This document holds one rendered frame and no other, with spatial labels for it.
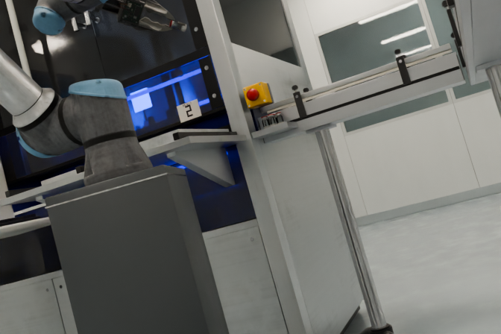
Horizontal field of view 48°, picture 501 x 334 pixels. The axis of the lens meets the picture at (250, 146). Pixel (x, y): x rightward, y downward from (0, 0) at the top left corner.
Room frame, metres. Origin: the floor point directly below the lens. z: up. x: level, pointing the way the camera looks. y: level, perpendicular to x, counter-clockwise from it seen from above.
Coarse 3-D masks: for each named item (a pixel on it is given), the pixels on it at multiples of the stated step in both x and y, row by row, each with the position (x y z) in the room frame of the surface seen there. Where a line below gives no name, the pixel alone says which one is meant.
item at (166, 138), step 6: (168, 132) 1.57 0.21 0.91; (174, 132) 1.56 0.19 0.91; (156, 138) 1.58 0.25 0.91; (162, 138) 1.57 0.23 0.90; (168, 138) 1.57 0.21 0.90; (144, 144) 1.60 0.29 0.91; (150, 144) 1.59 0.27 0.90; (156, 144) 1.58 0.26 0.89; (162, 144) 1.58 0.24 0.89; (144, 150) 1.60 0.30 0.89
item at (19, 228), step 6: (24, 222) 1.91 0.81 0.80; (30, 222) 1.94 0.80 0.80; (36, 222) 1.96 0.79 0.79; (42, 222) 1.99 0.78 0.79; (48, 222) 2.01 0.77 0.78; (0, 228) 1.82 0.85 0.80; (6, 228) 1.84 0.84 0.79; (12, 228) 1.86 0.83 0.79; (18, 228) 1.88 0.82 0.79; (24, 228) 1.91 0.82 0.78; (30, 228) 1.93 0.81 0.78; (36, 228) 2.01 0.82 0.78; (0, 234) 1.81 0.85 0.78; (6, 234) 1.84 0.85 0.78; (12, 234) 1.95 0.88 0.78; (18, 234) 2.09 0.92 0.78
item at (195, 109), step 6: (192, 102) 1.92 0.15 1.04; (180, 108) 1.94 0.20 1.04; (186, 108) 1.93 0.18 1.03; (192, 108) 1.92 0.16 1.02; (198, 108) 1.91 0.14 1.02; (180, 114) 1.94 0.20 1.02; (186, 114) 1.93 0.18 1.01; (198, 114) 1.92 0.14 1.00; (180, 120) 1.94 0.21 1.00; (186, 120) 1.93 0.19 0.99
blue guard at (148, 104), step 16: (192, 64) 1.91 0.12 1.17; (160, 80) 1.96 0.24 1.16; (176, 80) 1.94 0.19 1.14; (192, 80) 1.91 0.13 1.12; (128, 96) 2.01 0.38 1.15; (144, 96) 1.99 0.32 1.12; (160, 96) 1.96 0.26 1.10; (176, 96) 1.94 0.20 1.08; (192, 96) 1.92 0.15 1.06; (208, 96) 1.90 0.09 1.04; (144, 112) 1.99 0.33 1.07; (160, 112) 1.97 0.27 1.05; (176, 112) 1.95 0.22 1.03; (144, 128) 2.00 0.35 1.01; (0, 144) 2.25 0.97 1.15; (16, 144) 2.22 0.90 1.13; (16, 160) 2.22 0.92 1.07; (32, 160) 2.20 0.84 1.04; (48, 160) 2.17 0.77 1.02; (64, 160) 2.14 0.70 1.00; (16, 176) 2.23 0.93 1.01
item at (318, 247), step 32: (288, 160) 2.14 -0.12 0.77; (320, 160) 2.56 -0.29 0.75; (288, 192) 2.05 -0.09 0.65; (320, 192) 2.42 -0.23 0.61; (256, 224) 1.88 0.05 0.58; (288, 224) 1.96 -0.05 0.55; (320, 224) 2.30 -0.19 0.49; (224, 256) 1.93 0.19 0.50; (256, 256) 1.89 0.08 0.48; (320, 256) 2.19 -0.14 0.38; (0, 288) 2.31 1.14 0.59; (32, 288) 2.25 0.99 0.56; (64, 288) 2.19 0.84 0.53; (224, 288) 1.95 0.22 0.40; (256, 288) 1.90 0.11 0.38; (320, 288) 2.10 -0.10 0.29; (352, 288) 2.48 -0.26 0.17; (0, 320) 2.33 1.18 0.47; (32, 320) 2.27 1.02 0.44; (64, 320) 2.21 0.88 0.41; (256, 320) 1.91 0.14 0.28; (320, 320) 2.01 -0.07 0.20
